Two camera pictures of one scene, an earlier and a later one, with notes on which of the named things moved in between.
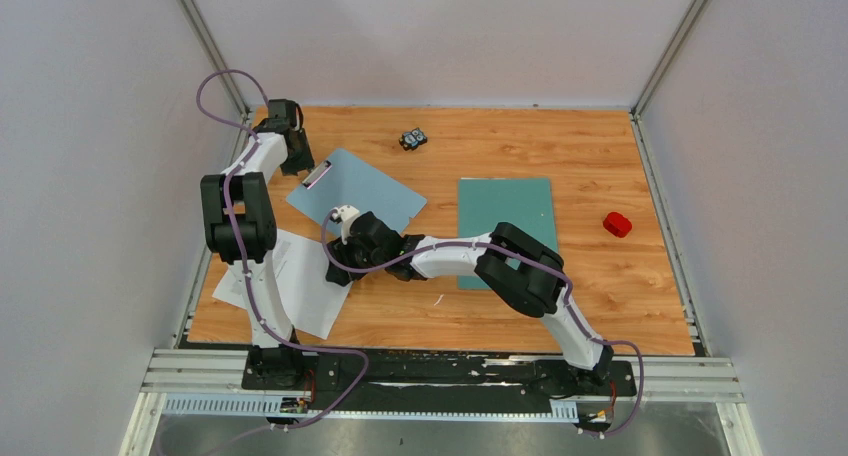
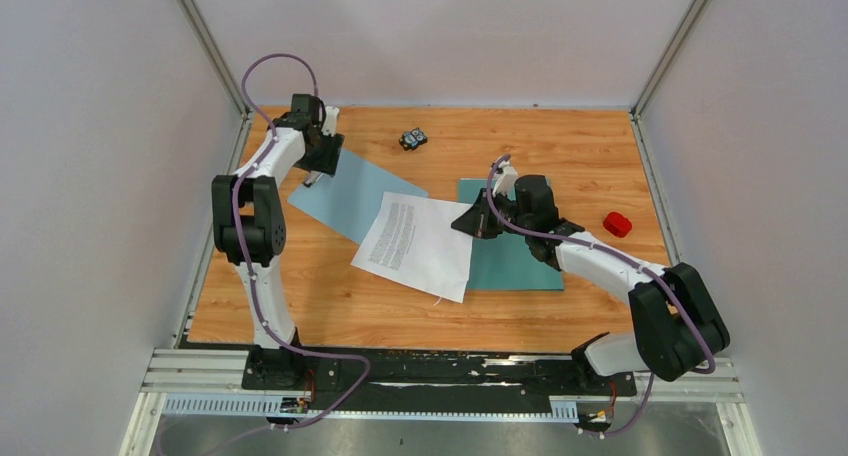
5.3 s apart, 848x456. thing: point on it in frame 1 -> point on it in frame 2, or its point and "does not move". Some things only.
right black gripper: (343, 251) -> (477, 221)
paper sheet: (300, 264) -> (410, 239)
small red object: (617, 224) does not move
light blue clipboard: (350, 180) does not move
